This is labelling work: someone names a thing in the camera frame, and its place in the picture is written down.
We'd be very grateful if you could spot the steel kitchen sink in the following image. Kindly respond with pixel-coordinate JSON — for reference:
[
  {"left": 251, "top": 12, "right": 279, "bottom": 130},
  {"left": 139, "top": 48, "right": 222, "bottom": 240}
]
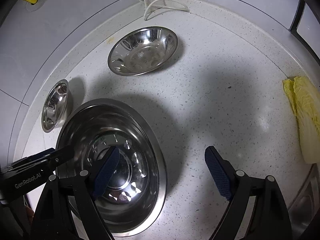
[{"left": 288, "top": 164, "right": 319, "bottom": 238}]

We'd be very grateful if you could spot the white microwave oven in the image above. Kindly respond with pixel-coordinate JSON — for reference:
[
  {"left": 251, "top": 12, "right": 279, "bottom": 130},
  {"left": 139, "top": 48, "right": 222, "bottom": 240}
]
[{"left": 289, "top": 0, "right": 319, "bottom": 64}]

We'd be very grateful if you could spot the yellow napa cabbage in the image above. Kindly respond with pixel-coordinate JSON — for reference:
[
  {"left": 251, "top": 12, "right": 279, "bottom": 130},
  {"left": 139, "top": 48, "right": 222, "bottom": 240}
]
[{"left": 283, "top": 76, "right": 319, "bottom": 164}]

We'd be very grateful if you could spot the white power cable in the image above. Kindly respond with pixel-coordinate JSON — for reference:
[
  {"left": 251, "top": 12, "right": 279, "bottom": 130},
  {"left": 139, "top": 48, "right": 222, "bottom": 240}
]
[{"left": 125, "top": 0, "right": 190, "bottom": 21}]

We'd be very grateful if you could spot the large steel bowl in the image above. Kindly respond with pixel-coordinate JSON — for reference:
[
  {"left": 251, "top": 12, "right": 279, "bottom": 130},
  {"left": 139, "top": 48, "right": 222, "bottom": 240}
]
[{"left": 56, "top": 99, "right": 167, "bottom": 237}]

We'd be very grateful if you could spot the medium steel bowl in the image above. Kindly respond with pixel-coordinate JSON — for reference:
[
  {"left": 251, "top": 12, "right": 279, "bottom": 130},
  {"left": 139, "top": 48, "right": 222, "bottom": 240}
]
[{"left": 107, "top": 26, "right": 178, "bottom": 76}]

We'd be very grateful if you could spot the small steel bowl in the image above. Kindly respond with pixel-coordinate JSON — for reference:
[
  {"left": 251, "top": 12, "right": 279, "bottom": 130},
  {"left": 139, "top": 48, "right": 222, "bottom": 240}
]
[{"left": 41, "top": 79, "right": 73, "bottom": 133}]

